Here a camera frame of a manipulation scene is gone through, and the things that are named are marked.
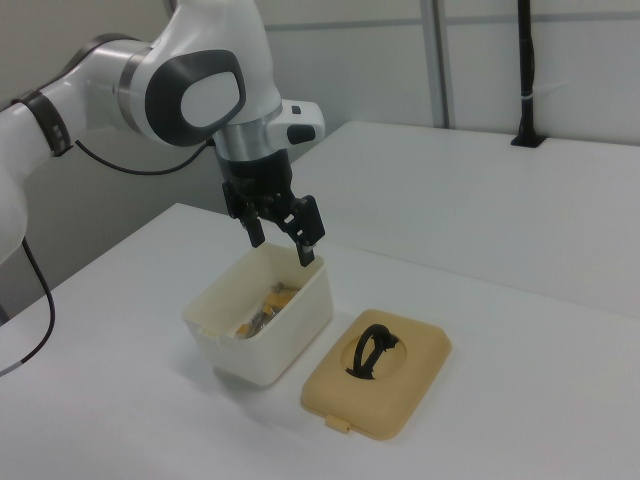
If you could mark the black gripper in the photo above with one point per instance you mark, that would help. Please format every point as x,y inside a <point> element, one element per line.
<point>255,175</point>

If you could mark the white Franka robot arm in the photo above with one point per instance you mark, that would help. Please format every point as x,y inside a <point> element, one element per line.
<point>210,45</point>

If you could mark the yellow tool bit holder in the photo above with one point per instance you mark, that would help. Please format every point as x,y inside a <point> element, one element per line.
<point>277,301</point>

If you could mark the white plastic tool case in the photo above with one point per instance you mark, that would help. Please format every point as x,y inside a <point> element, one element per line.
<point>265,350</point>

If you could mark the grey partition post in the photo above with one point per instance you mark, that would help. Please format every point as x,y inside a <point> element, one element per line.
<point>442,60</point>

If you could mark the black camera pole with base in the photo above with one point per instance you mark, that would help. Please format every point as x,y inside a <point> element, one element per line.
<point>526,60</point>

